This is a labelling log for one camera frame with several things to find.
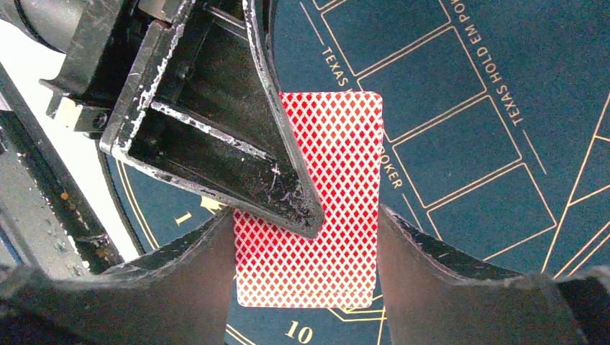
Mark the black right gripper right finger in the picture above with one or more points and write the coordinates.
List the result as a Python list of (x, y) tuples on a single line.
[(435, 294)]

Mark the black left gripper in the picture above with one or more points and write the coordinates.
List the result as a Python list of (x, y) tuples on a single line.
[(100, 40)]

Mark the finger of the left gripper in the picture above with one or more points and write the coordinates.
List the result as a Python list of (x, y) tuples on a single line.
[(200, 110)]

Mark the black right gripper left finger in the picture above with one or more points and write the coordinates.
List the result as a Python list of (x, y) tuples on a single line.
[(178, 294)]

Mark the red playing card deck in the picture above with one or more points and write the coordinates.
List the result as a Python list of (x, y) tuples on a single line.
[(340, 135)]

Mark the round dark poker mat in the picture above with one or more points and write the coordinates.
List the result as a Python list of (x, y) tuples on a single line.
[(496, 114)]

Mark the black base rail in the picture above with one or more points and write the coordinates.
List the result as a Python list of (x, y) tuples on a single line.
[(46, 221)]

